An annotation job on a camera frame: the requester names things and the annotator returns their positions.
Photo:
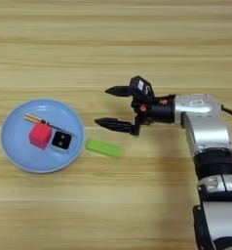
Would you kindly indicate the red cube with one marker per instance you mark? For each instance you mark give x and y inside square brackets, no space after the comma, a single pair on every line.
[40,136]

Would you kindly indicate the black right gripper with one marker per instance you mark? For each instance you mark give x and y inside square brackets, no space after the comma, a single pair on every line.
[157,112]

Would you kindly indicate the green rectangular block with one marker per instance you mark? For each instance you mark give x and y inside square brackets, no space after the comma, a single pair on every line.
[104,148]

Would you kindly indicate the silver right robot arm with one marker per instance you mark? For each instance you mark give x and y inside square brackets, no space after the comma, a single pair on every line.
[212,130]

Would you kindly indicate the round blue plate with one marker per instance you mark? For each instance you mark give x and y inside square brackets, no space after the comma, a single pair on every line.
[20,156]

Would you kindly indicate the black box with white label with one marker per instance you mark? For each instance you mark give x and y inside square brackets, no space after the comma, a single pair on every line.
[141,88]

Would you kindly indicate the small black white square box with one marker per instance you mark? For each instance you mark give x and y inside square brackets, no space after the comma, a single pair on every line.
[61,140]

